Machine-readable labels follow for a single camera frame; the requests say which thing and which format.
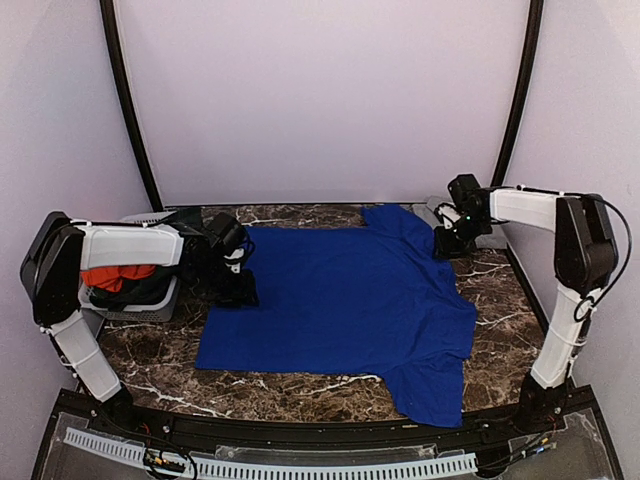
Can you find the grey laundry basket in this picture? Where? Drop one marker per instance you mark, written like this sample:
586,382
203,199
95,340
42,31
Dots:
119,244

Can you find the white slotted cable duct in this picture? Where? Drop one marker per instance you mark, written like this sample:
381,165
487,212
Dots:
134,454

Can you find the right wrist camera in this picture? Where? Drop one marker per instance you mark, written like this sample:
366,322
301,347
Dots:
447,214

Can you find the black curved front rail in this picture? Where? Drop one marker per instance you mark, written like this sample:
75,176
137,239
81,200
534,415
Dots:
484,432

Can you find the left black frame post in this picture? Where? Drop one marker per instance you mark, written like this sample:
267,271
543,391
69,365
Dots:
121,82

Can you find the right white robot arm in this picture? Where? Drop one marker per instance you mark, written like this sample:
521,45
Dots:
586,260

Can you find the right black frame post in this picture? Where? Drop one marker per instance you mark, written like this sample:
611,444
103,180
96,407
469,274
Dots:
521,90

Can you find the black frame post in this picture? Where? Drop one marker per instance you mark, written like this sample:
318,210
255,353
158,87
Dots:
121,82
521,90

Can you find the grey button shirt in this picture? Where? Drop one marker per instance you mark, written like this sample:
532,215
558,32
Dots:
495,240

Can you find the orange red garment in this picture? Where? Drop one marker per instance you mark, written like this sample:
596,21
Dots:
112,278

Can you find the black garment in basket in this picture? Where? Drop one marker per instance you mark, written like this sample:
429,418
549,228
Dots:
152,290

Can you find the blue printed t-shirt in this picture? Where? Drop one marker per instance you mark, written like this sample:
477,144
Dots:
359,300

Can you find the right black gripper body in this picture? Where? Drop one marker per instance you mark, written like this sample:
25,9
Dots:
458,243

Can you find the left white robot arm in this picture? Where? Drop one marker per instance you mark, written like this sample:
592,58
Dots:
75,269

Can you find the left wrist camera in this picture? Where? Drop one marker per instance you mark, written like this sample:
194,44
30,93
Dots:
236,261

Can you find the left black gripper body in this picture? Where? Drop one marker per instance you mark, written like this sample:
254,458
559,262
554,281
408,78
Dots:
226,289

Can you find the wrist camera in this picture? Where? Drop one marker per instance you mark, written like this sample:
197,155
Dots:
236,261
447,214

